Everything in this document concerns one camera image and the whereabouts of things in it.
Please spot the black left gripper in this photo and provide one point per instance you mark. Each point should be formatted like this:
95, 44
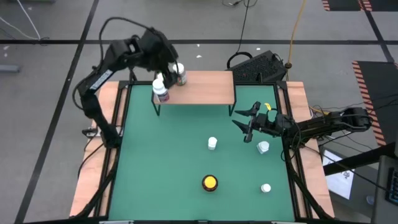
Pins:
157, 51

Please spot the gray floor block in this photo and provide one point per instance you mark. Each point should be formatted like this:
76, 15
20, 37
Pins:
9, 68

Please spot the large plain white bottle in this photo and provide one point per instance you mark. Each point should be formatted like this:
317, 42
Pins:
263, 147

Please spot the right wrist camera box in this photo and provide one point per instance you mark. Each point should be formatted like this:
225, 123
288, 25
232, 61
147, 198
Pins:
265, 119

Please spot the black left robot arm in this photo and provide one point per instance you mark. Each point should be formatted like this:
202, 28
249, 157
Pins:
93, 109

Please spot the small jar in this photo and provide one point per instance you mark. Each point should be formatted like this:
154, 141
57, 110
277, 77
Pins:
181, 76

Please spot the black perforated computer case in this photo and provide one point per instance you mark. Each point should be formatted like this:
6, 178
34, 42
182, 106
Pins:
258, 67

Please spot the black metal table frame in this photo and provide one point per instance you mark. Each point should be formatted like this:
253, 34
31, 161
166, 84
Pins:
297, 202

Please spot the yellow tape tag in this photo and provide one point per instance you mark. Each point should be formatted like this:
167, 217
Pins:
267, 106

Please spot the black beam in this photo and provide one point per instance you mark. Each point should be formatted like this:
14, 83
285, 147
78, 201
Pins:
357, 160

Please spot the white bottle red label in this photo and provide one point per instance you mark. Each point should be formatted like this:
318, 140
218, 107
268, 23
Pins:
160, 90

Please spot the wooden shelf board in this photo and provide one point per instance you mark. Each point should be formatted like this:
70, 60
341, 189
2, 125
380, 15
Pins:
205, 88

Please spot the black metal shelf frame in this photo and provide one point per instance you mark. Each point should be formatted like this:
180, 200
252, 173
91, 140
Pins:
230, 111

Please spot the black clamp device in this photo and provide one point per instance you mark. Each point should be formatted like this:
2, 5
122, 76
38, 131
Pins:
90, 132

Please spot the black hazard striped mat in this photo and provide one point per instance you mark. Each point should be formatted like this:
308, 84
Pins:
345, 4
382, 93

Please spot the black keyboard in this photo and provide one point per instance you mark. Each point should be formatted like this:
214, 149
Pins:
393, 186

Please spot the white Trader Joe's melatonin bottle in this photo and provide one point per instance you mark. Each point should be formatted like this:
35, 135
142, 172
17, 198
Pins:
212, 143
265, 188

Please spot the green table mat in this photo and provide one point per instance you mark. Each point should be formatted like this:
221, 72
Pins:
161, 174

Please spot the yellow fish oil bottle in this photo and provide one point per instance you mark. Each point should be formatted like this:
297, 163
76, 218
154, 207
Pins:
210, 183

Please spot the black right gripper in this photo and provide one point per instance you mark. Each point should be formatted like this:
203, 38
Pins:
284, 124

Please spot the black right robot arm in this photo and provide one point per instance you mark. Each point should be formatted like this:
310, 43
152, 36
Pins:
335, 123

